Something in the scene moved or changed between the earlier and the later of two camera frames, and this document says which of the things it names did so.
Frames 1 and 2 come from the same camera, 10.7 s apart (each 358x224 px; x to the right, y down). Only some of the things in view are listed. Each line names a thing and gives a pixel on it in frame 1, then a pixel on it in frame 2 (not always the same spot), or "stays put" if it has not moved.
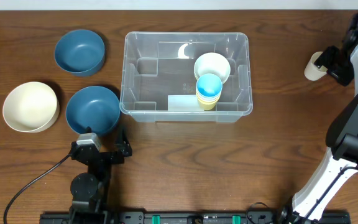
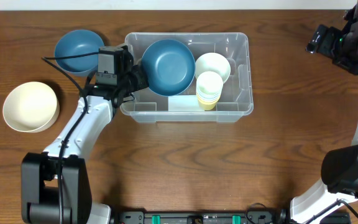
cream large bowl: (31, 107) stays put
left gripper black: (103, 156) to (139, 78)
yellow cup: (207, 101) stays put
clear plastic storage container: (186, 76) stays put
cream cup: (312, 73) to (209, 82)
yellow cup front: (207, 104) stays put
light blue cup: (209, 84) to (217, 96)
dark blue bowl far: (79, 52) stays put
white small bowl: (214, 63) stays put
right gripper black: (330, 63) to (317, 42)
